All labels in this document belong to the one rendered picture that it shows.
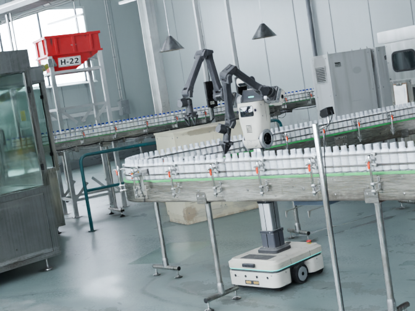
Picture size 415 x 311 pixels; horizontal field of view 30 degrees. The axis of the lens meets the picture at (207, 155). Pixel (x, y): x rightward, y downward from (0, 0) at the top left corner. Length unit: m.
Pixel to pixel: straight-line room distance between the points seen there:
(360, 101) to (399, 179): 7.08
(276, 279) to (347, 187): 1.38
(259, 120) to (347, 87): 5.58
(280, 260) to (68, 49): 6.86
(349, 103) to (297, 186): 6.52
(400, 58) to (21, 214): 4.57
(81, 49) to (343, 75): 4.01
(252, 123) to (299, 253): 1.10
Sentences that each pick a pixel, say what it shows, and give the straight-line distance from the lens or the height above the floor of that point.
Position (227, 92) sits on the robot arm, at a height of 1.61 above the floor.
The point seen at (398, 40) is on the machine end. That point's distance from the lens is 9.20.
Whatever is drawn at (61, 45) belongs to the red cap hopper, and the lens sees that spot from 12.13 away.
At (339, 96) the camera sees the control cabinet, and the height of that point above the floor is 1.24.
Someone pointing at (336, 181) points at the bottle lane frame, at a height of 0.95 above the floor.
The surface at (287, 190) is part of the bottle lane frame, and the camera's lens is 5.28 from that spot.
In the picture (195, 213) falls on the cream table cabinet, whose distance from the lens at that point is 9.82.
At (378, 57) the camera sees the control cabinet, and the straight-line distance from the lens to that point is 12.07.
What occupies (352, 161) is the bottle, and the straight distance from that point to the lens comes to 4.96.
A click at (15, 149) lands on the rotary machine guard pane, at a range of 8.25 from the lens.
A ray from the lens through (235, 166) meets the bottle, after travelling 5.58.
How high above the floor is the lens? 1.66
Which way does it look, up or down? 5 degrees down
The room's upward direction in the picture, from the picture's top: 9 degrees counter-clockwise
